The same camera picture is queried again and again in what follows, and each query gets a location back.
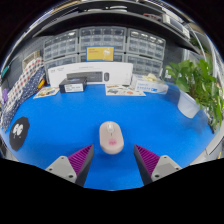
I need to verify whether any teal object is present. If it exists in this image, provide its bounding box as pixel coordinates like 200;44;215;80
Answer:
0;65;10;78

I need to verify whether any black cartoon face mouse pad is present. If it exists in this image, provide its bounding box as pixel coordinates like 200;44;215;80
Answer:
8;116;31;152

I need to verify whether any small black box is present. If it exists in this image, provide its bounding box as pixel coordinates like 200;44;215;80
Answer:
58;77;88;94

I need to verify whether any white and blue tissue box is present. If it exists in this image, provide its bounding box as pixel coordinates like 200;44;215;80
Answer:
130;73;170;95

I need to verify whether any beige computer mouse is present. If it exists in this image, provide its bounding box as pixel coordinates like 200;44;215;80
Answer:
99;121;125;155

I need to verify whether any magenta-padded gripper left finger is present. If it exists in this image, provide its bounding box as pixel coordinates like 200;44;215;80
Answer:
45;144;95;187

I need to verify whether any long white keyboard box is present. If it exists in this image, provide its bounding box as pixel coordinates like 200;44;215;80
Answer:
47;61;134;88

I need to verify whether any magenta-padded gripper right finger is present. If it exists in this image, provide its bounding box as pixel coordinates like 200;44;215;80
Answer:
133;144;183;186

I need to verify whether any purple object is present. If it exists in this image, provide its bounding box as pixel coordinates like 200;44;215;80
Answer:
1;88;8;104

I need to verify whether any colourful sticker sheet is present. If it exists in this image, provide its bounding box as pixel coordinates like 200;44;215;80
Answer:
32;86;61;100
105;83;147;97

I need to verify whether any yellow and blue box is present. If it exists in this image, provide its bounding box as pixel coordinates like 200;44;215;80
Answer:
86;46;115;62

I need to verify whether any navy polka dot cloth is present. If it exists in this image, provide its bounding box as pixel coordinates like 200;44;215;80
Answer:
0;66;47;133

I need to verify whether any white woven basket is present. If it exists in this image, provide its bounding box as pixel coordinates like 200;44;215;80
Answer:
22;50;42;69

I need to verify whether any black wall shelf unit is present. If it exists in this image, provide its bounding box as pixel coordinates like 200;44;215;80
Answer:
31;1;204;56

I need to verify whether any red blue checked cloth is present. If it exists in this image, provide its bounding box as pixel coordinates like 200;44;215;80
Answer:
4;57;44;108

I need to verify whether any green potted plant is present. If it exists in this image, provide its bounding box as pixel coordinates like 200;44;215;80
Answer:
165;58;224;134

